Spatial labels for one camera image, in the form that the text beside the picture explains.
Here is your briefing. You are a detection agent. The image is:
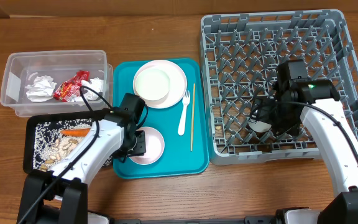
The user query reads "white cup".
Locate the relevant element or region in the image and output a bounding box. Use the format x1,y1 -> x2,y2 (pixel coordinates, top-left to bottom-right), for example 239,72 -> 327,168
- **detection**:
248,119 -> 272,133

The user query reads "small white bowl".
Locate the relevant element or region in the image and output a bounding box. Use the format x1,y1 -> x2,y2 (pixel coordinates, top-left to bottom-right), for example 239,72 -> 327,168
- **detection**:
134,67 -> 170,101

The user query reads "pink bowl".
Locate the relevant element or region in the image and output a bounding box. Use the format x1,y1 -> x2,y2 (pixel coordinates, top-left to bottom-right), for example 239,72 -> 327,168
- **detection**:
131,127 -> 165,165

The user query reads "orange carrot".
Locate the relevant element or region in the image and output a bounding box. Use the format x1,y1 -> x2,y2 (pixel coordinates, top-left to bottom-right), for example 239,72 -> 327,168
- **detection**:
60,128 -> 90,137

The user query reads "red snack wrapper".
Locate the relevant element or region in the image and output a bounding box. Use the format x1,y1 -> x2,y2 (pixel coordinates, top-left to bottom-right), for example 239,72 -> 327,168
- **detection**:
53,70 -> 90,102

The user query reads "peanut shells and rice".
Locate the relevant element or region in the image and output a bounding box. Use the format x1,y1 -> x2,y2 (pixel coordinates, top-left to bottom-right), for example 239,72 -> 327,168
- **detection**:
33,119 -> 113,171

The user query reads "white napkin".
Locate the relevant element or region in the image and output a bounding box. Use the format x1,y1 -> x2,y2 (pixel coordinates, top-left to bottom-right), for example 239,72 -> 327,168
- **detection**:
25,75 -> 57,103

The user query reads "white tissue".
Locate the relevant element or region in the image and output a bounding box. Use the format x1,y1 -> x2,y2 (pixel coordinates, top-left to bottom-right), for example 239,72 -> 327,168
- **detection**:
77,77 -> 104,101

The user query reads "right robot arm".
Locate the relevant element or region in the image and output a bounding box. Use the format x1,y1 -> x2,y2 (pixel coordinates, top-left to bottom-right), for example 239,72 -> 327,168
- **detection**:
249,60 -> 358,223

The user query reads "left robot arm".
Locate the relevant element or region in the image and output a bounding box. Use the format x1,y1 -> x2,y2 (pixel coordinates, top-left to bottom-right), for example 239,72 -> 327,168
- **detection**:
17,93 -> 148,223

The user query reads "grey dishwasher rack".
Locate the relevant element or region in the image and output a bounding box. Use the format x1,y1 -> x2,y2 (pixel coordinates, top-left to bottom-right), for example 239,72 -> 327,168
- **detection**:
200,9 -> 358,165

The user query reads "teal serving tray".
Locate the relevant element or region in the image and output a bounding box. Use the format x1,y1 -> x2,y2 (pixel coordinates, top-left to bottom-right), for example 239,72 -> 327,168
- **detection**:
112,58 -> 209,179

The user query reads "white round plate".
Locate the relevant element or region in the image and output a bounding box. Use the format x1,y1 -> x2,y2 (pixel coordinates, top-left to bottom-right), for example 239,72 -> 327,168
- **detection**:
132,58 -> 188,109

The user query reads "white plastic fork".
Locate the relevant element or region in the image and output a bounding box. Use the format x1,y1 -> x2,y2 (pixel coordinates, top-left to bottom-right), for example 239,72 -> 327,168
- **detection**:
178,90 -> 190,136

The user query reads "wooden chopstick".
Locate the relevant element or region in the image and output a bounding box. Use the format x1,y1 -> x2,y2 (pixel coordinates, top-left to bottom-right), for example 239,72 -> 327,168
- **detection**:
190,83 -> 196,152

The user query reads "clear plastic bin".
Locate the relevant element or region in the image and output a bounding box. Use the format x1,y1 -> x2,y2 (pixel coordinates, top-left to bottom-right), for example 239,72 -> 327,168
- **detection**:
0,50 -> 113,117

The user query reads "black tray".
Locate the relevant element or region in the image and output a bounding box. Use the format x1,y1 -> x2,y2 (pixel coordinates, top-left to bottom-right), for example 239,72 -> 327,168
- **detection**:
22,108 -> 110,174

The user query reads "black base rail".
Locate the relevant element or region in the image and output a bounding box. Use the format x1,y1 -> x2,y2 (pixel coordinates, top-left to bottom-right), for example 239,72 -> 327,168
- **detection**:
85,207 -> 332,224

